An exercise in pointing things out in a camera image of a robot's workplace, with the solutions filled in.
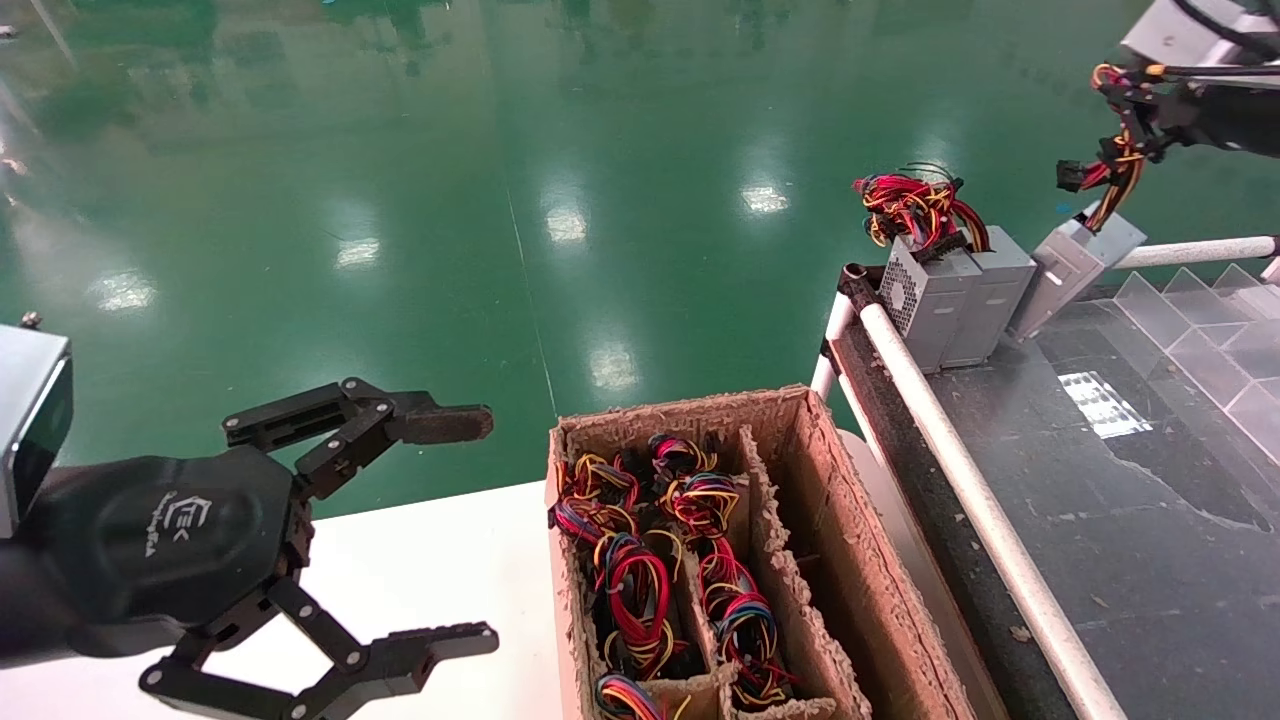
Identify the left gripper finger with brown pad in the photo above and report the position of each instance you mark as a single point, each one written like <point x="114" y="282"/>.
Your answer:
<point x="450" y="423"/>

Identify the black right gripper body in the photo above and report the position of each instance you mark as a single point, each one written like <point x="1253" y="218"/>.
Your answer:
<point x="1245" y="120"/>

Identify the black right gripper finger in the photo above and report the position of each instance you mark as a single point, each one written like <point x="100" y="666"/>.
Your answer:
<point x="1165" y="95"/>
<point x="1165" y="132"/>

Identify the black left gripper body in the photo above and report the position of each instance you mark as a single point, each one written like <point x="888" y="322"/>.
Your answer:
<point x="175" y="535"/>

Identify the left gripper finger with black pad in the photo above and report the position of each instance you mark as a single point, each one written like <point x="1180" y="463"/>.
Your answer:
<point x="435" y="642"/>

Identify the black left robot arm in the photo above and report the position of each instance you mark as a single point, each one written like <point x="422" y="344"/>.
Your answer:
<point x="25" y="610"/>

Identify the white crossbar pipe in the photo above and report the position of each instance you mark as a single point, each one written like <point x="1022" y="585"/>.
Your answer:
<point x="1200" y="250"/>

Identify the clear acrylic divider rack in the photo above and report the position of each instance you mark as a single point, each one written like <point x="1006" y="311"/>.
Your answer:
<point x="1220" y="340"/>

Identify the short cardboard divider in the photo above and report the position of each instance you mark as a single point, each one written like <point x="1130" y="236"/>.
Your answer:
<point x="700" y="695"/>

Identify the grey power supply leftmost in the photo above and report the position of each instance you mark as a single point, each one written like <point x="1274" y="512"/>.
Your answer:
<point x="935" y="310"/>

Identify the black pipe connector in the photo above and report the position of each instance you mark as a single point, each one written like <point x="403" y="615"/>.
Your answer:
<point x="858" y="285"/>

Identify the long cardboard divider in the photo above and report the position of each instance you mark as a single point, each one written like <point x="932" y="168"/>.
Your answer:
<point x="790" y="600"/>

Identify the brown cardboard box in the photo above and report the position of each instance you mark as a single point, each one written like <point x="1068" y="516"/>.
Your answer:
<point x="860" y="560"/>

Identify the beige conveyor side panel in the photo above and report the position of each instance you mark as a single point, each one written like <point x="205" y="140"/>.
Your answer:
<point x="902" y="540"/>

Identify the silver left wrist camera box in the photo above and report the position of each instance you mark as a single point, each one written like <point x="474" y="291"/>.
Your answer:
<point x="25" y="420"/>

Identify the short white frame pipe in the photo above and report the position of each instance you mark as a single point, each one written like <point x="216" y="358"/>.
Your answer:
<point x="830" y="340"/>

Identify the long white rail pipe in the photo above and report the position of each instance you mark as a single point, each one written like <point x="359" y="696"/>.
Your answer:
<point x="980" y="510"/>

